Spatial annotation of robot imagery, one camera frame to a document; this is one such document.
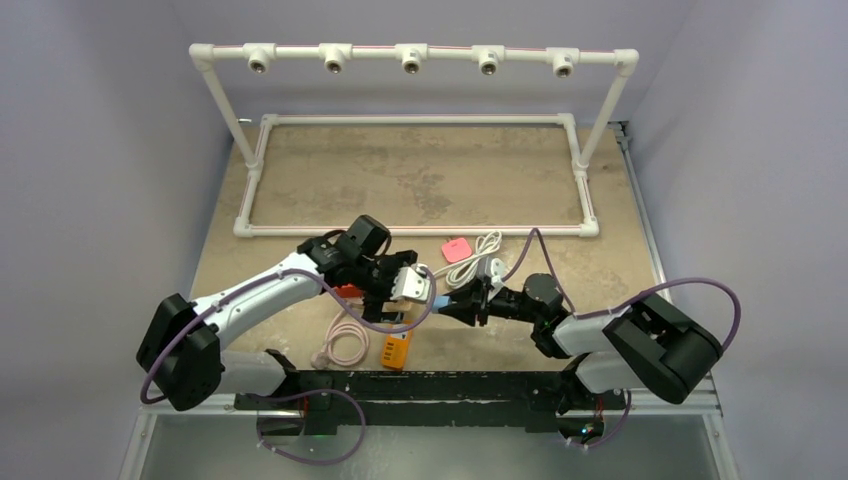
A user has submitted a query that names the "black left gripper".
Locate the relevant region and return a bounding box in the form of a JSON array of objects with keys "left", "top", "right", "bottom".
[{"left": 350, "top": 251, "right": 417, "bottom": 321}]

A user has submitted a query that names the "blue square charger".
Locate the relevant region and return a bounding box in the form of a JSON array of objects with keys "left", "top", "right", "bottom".
[{"left": 432, "top": 295, "right": 454, "bottom": 315}]

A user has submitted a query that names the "red cube socket adapter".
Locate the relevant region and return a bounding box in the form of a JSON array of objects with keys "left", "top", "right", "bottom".
[{"left": 334, "top": 284, "right": 363, "bottom": 299}]

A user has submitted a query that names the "pink square charger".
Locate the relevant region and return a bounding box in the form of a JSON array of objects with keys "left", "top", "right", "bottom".
[{"left": 441, "top": 238, "right": 474, "bottom": 264}]

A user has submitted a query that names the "orange power strip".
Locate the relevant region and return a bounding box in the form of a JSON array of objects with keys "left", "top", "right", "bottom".
[{"left": 380, "top": 231, "right": 503, "bottom": 371}]

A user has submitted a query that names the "beige cube socket adapter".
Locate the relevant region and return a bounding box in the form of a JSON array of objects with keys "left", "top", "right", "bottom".
[{"left": 383, "top": 301, "right": 424, "bottom": 314}]

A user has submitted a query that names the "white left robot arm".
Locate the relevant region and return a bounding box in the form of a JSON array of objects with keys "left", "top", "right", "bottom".
[{"left": 136, "top": 215, "right": 430, "bottom": 411}]

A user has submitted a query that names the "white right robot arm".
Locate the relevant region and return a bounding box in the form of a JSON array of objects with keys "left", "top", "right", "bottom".
[{"left": 433, "top": 273, "right": 725, "bottom": 411}]

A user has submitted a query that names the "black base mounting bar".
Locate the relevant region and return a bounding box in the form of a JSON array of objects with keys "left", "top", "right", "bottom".
[{"left": 235, "top": 369, "right": 627, "bottom": 439}]

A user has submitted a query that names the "aluminium rail frame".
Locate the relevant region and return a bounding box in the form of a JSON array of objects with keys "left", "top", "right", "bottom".
[{"left": 116, "top": 121, "right": 740, "bottom": 479}]

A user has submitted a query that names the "white PVC pipe frame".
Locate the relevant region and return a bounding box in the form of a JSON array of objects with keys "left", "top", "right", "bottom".
[{"left": 188, "top": 42, "right": 641, "bottom": 240}]

